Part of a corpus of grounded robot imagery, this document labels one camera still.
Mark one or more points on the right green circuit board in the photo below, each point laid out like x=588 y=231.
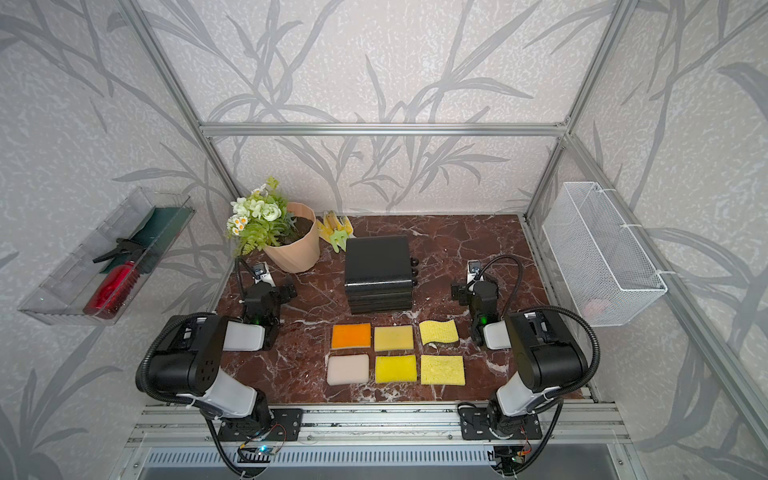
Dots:
x=508 y=460

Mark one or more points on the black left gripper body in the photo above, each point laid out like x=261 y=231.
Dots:
x=279 y=297

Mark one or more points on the bright yellow thick sponge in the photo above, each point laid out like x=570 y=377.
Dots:
x=391 y=369

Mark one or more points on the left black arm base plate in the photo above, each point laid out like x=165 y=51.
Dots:
x=280 y=424

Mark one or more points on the white wire mesh basket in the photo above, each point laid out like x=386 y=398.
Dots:
x=609 y=276

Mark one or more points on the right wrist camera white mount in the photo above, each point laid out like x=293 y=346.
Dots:
x=474 y=272

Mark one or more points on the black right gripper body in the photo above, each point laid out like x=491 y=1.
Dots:
x=466 y=299

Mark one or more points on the green garden hand fork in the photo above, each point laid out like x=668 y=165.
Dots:
x=340 y=232

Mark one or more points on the green circuit board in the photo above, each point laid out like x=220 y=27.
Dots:
x=508 y=460
x=263 y=453

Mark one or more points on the yellow wavy scrub sponge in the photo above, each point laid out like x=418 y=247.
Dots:
x=438 y=332

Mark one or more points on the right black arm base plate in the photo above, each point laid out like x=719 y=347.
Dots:
x=484 y=423

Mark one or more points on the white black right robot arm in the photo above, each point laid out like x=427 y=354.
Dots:
x=556 y=351

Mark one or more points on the white pale foam sponge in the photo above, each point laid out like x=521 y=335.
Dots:
x=349 y=369

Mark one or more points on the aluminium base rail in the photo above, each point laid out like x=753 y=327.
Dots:
x=437 y=423

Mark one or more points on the yellow white garden glove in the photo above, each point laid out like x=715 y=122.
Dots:
x=324 y=230

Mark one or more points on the green white artificial flowers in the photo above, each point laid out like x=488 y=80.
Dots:
x=261 y=220

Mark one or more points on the red spray bottle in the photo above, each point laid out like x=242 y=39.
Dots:
x=113 y=292

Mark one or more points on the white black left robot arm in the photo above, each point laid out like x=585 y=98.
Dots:
x=183 y=364

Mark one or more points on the black drawer cabinet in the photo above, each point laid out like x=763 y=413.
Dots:
x=380 y=274

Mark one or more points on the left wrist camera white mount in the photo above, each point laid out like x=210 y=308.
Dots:
x=261 y=273

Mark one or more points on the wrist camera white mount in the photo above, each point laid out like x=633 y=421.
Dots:
x=474 y=272
x=261 y=273

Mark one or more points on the orange sponge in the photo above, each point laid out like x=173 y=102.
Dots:
x=351 y=336

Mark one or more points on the left green circuit board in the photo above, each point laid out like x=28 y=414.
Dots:
x=263 y=453

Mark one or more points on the clear plastic wall tray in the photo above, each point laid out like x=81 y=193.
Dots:
x=97 y=281

